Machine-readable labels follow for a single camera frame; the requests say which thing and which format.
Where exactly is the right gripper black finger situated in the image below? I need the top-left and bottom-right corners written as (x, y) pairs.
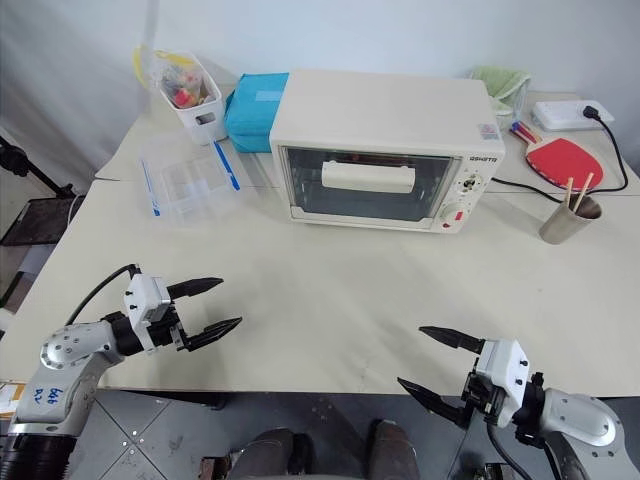
top-left (418, 325), bottom-right (487, 357)
top-left (396, 376), bottom-right (472, 430)

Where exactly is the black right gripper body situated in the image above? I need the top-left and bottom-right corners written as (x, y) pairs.
top-left (461, 371), bottom-right (507, 417)

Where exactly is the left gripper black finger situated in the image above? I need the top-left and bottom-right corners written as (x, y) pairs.
top-left (166, 276), bottom-right (225, 303)
top-left (182, 315), bottom-right (244, 352)

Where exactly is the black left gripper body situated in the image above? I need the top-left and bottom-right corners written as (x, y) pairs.
top-left (146, 300), bottom-right (191, 354)

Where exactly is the glass oven door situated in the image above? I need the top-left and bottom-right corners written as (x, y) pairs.
top-left (278, 144), bottom-right (464, 224)

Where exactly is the cream toaster oven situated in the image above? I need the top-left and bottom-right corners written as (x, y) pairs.
top-left (269, 68), bottom-right (507, 233)

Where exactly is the dark rounded shape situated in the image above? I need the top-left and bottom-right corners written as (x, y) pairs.
top-left (368, 419), bottom-right (421, 480)
top-left (228, 428), bottom-right (315, 480)

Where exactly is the clear plastic organiser box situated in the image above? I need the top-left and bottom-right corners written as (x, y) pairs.
top-left (139, 139), bottom-right (242, 222)

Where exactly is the large cream timer knob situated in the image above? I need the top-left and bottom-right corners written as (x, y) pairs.
top-left (439, 201), bottom-right (475, 230)

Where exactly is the metal cup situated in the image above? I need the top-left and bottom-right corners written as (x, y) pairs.
top-left (538, 194), bottom-right (604, 246)

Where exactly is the white plastic bin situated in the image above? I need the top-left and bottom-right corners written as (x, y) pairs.
top-left (158, 49), bottom-right (229, 147)

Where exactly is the cardboard box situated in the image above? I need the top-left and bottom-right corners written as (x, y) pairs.
top-left (0, 381), bottom-right (27, 417)

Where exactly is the black floor mat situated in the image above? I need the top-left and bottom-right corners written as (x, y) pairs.
top-left (0, 196), bottom-right (84, 247)

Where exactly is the blue box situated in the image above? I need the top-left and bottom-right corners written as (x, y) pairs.
top-left (224, 72), bottom-right (291, 154)

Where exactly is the clear bag of colourful items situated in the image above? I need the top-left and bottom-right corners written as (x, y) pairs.
top-left (148, 49), bottom-right (215, 109)

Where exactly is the red table tennis paddle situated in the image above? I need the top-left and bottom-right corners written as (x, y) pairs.
top-left (509, 122), bottom-right (606, 192)

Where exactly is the black stand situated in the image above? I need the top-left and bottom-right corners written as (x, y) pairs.
top-left (0, 133), bottom-right (77, 200)

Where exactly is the white power strip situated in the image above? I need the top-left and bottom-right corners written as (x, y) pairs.
top-left (530, 99), bottom-right (616, 133)

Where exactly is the green cloth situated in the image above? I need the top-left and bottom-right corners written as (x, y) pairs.
top-left (469, 65), bottom-right (533, 102)

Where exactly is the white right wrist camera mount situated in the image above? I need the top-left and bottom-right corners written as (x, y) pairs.
top-left (473, 338), bottom-right (532, 427)

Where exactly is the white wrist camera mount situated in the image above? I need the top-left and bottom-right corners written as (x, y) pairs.
top-left (473, 338), bottom-right (532, 427)
top-left (123, 273), bottom-right (174, 352)

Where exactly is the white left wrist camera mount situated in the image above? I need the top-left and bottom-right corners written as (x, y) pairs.
top-left (123, 273), bottom-right (174, 352)

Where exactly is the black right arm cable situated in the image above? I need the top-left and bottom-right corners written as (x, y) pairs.
top-left (484, 412), bottom-right (517, 480)

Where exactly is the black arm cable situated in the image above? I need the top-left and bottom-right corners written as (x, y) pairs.
top-left (484, 412), bottom-right (517, 480)
top-left (64, 263), bottom-right (141, 327)

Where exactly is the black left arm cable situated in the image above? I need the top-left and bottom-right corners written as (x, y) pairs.
top-left (64, 263), bottom-right (141, 327)

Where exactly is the black plug with power cable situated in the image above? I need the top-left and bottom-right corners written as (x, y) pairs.
top-left (491, 103), bottom-right (630, 205)

